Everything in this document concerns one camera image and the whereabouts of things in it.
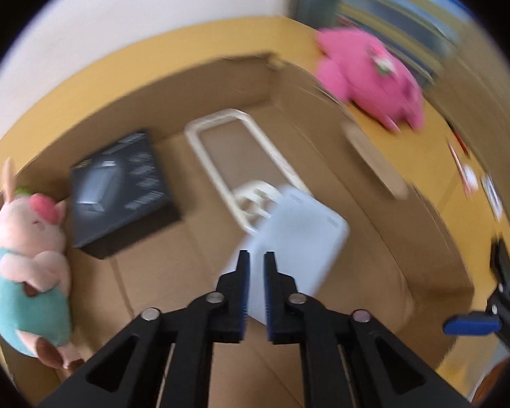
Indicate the white phone case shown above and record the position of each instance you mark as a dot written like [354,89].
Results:
[297,246]

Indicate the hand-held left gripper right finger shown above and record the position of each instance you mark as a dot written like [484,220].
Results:
[270,297]

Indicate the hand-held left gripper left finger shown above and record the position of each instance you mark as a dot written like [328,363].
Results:
[242,297]

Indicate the cream plastic frame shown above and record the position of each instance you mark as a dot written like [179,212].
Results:
[221,157]

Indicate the black product box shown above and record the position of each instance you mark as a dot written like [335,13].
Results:
[123,191]

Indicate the brown cardboard box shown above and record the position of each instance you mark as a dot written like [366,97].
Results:
[161,280]

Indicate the wooden desktop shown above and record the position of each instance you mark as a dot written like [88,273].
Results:
[454,238]

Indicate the small red white item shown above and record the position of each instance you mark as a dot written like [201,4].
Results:
[465,170]

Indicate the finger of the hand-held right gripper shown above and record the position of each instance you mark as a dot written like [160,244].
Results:
[471,324]

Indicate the small white dark item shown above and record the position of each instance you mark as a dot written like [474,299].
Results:
[493,197]

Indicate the pink plush toy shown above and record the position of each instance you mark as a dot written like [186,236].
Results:
[365,80]

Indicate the pig plush toy teal outfit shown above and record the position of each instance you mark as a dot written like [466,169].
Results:
[25,263]

